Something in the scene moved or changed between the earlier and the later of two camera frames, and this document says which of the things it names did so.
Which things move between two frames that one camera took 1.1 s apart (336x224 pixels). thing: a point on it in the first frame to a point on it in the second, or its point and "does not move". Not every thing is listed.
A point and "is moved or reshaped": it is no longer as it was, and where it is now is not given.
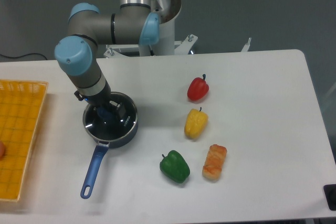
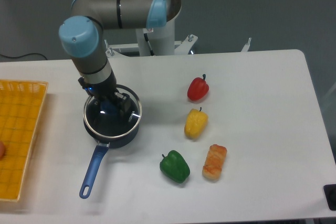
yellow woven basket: [21, 103] does not move
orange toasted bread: [214, 161] does not move
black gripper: [102, 98] to [105, 91]
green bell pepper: [174, 166] does not move
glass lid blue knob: [104, 123] is moved or reshaped
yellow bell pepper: [196, 123] does not move
